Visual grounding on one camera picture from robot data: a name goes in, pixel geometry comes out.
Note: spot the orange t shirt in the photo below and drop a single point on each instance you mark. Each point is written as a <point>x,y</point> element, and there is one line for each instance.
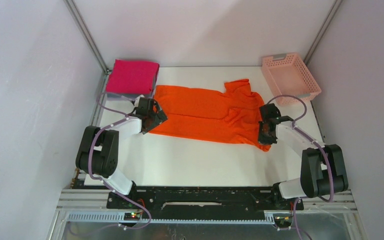
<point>229,117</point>

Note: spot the folded magenta t shirt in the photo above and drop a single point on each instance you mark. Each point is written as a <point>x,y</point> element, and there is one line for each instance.
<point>135,67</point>

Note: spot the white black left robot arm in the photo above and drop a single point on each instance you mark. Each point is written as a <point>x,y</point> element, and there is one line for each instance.
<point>98,152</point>

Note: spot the aluminium corner post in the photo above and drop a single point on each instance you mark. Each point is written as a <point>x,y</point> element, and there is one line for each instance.
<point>84,30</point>
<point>323,30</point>

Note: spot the pink plastic basket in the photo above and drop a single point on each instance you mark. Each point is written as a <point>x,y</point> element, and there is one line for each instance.
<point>287,75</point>

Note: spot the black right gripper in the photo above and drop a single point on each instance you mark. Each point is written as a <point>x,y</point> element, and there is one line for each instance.
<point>262,140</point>

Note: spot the left aluminium corner post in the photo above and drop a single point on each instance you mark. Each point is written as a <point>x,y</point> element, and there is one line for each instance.
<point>84,30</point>

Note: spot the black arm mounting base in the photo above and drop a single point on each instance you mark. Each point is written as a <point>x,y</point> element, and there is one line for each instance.
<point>230,204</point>

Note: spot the aluminium frame rail front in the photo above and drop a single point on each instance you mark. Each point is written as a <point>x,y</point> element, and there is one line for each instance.
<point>81,214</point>

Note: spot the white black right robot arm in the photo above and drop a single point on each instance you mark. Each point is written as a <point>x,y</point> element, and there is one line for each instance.
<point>322,170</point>

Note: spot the right controller board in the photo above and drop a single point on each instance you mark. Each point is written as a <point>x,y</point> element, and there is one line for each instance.
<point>283,221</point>

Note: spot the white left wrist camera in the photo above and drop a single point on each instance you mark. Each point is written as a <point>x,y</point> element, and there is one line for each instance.
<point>137,99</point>

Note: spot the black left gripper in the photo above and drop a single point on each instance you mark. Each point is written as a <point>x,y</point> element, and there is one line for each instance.
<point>159,117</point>

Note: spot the right aluminium corner post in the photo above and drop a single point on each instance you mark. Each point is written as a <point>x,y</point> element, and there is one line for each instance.
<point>323,30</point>

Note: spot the left controller board with leds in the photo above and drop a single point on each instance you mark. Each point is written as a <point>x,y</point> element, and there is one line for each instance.
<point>132,216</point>

